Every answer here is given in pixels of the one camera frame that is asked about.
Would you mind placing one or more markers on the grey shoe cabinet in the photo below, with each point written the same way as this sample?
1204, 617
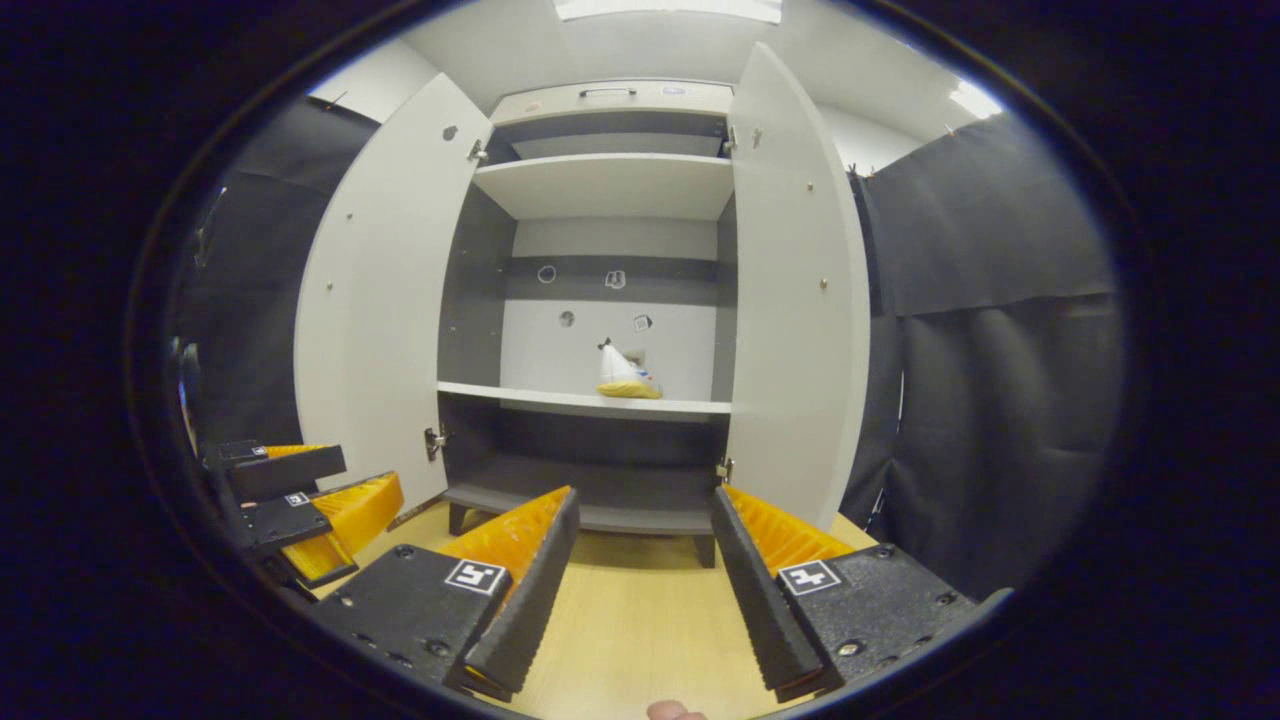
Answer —
610, 185

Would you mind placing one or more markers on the small ceiling light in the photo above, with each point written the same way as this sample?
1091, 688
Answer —
975, 100

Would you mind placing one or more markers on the black backdrop cloth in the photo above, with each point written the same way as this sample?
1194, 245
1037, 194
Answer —
1000, 400

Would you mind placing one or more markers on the grey shoe cabinet door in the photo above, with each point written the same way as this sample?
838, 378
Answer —
795, 300
380, 300

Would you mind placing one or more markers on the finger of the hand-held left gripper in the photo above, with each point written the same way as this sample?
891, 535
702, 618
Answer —
290, 470
350, 515

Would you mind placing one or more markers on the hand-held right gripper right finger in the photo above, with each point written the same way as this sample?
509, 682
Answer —
765, 600

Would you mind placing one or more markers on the long ceiling light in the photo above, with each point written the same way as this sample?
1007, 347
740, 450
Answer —
665, 8

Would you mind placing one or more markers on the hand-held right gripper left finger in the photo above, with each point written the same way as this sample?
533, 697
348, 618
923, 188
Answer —
525, 600

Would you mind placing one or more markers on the white canvas shoe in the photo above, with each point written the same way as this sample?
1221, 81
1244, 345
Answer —
622, 375

